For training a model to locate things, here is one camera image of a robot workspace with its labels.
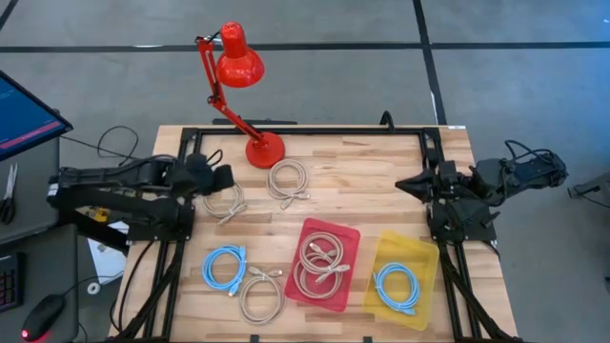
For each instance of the scissors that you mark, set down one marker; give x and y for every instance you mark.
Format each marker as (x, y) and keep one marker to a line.
(10, 178)

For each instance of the small yellow object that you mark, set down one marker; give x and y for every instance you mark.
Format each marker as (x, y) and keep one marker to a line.
(101, 215)

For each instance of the dark metal stand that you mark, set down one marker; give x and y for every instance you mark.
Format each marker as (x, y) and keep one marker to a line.
(591, 188)

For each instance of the black aluminium table frame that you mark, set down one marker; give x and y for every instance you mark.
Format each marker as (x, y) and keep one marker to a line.
(310, 129)

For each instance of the black keyboard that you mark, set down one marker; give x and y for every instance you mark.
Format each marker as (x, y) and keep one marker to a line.
(9, 286)

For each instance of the red translucent plastic tray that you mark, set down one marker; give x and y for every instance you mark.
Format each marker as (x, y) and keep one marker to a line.
(351, 240)

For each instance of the yellow translucent plastic tray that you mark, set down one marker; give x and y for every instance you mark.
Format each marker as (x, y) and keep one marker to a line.
(419, 257)

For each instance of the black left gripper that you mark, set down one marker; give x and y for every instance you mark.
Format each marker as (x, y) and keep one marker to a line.
(200, 174)

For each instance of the grey side desk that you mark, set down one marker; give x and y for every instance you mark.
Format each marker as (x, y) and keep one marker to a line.
(43, 257)

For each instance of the white paper sheet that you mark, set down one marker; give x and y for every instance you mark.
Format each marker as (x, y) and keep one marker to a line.
(107, 262)

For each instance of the computer monitor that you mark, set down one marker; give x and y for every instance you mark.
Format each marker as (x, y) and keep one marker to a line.
(24, 119)

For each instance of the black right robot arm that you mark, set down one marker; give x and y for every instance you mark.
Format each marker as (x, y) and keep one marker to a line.
(524, 171)

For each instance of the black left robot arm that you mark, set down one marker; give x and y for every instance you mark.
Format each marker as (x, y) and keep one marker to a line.
(119, 202)

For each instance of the red desk lamp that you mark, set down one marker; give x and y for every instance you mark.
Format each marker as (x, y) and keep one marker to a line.
(265, 150)

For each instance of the black computer mouse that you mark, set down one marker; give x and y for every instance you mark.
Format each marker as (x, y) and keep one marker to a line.
(43, 316)

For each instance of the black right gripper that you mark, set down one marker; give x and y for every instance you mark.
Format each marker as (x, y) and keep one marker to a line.
(450, 183)

